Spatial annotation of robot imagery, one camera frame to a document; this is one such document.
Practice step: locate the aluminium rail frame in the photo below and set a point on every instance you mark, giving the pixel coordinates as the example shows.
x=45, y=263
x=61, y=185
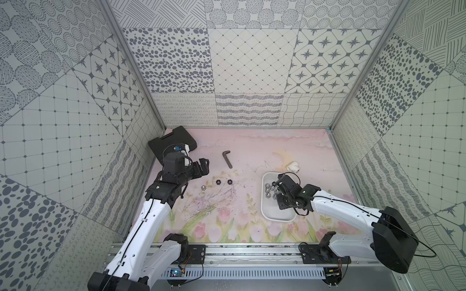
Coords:
x=251, y=254

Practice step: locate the white storage tray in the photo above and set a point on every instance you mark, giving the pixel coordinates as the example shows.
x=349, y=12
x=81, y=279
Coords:
x=269, y=207

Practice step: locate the white pipe elbow fitting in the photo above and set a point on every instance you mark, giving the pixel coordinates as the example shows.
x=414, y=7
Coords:
x=293, y=167

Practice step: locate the rusty wrench jaw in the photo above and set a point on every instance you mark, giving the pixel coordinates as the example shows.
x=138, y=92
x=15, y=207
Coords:
x=225, y=156

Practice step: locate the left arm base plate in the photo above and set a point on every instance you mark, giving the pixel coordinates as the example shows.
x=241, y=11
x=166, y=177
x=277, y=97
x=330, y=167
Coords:
x=193, y=254

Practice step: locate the white slotted cable duct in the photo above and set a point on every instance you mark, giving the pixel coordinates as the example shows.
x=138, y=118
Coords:
x=245, y=273

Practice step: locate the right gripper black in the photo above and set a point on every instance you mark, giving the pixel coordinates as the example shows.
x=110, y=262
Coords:
x=280, y=199

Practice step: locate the left controller board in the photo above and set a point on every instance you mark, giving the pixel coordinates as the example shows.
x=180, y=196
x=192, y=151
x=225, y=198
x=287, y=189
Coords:
x=176, y=277

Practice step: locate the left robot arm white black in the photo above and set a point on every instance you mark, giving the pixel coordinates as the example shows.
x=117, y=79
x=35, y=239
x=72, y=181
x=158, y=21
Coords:
x=131, y=269

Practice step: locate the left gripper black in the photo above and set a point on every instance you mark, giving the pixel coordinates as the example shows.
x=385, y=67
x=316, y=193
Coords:
x=198, y=168

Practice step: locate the controller board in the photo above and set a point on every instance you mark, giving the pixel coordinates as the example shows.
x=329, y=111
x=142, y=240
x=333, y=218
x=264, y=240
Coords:
x=176, y=277
x=332, y=276

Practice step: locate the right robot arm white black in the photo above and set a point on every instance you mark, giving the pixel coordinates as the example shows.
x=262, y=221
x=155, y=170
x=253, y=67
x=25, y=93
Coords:
x=385, y=234

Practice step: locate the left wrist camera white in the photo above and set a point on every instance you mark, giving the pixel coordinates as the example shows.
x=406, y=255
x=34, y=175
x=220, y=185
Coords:
x=182, y=148

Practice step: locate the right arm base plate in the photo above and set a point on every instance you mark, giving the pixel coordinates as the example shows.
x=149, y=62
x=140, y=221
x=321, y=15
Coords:
x=315, y=254

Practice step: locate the right controller board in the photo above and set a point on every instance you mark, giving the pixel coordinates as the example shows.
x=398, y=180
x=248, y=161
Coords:
x=332, y=276

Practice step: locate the black plastic tool case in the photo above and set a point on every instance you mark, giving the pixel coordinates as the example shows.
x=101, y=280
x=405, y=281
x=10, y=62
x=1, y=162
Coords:
x=164, y=145

